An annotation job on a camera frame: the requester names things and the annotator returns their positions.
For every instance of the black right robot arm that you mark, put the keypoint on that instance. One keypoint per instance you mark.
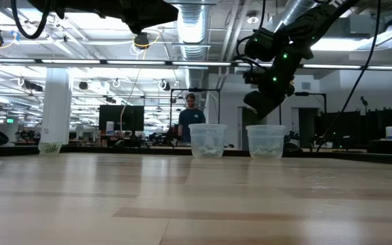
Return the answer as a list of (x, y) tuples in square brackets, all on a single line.
[(318, 20)]

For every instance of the white sweetener packet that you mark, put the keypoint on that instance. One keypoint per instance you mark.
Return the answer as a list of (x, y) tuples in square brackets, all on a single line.
[(267, 151), (209, 150)]

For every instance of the black monitor screen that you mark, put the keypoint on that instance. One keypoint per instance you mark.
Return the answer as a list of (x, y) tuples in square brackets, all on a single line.
[(121, 117)]

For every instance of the left clear plastic cup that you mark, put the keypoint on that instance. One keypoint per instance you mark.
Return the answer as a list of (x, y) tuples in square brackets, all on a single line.
[(207, 131)]

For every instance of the right clear plastic cup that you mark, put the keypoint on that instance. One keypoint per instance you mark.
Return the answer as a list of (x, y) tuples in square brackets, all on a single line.
[(265, 134)]

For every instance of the black aluminium table frame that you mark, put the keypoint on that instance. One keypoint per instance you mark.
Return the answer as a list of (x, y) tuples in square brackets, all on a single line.
[(114, 150)]

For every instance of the person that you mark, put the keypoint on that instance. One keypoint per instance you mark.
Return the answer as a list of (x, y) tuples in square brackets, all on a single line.
[(191, 117)]

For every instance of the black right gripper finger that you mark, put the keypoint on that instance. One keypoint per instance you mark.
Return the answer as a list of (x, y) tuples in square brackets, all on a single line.
[(264, 103)]

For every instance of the clear plastic cup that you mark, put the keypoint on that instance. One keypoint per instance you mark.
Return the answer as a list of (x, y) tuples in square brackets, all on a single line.
[(207, 131), (265, 134)]

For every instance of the white wipes canister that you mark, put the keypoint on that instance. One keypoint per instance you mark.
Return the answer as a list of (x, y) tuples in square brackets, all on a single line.
[(390, 133), (110, 128)]

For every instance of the white building pillar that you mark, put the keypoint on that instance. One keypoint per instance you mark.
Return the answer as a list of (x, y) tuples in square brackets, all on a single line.
[(56, 105)]

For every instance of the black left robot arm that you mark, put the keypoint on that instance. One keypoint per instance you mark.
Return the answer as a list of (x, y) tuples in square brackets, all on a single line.
[(80, 7)]

